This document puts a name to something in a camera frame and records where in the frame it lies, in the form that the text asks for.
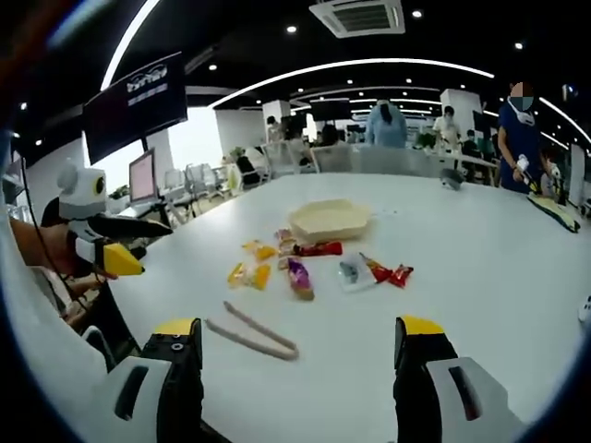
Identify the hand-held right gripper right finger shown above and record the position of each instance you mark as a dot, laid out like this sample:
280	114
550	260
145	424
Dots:
418	387

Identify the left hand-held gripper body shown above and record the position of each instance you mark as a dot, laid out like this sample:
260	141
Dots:
80	194

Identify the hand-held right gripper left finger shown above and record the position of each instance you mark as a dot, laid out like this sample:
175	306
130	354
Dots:
180	392

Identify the beige tray container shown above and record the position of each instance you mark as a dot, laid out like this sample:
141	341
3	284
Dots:
330	221

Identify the green potted plant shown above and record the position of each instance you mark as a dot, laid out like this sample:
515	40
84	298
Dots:
119	196

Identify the small desk monitor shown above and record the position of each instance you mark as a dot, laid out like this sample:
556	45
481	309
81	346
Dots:
142	177

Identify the white office chair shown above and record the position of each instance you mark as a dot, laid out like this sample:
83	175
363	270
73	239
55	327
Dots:
203	182

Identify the small red snack packet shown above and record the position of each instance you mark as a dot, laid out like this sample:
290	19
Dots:
401	276

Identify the red striped snack packet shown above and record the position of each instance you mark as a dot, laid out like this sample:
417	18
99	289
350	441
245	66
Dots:
377	270

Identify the white grey snack packet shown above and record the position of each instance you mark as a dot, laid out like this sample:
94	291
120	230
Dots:
353	274

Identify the yellow snack packet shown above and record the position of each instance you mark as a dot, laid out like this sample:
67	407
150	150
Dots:
262	251
251	275

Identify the purple snack packet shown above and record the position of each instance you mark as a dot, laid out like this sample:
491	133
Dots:
300	279

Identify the long red snack packet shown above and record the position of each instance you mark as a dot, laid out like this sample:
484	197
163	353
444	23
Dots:
321	249

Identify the white object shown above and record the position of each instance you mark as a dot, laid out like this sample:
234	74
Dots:
585	308

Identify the grey object on table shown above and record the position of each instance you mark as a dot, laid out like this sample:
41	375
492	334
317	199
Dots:
452	180

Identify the yellow dark cloth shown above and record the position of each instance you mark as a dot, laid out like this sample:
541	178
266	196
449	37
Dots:
556	212

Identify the ceiling air vent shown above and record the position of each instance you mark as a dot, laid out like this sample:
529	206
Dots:
359	17

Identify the large black wall screen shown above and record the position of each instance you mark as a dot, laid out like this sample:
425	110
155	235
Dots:
138	106

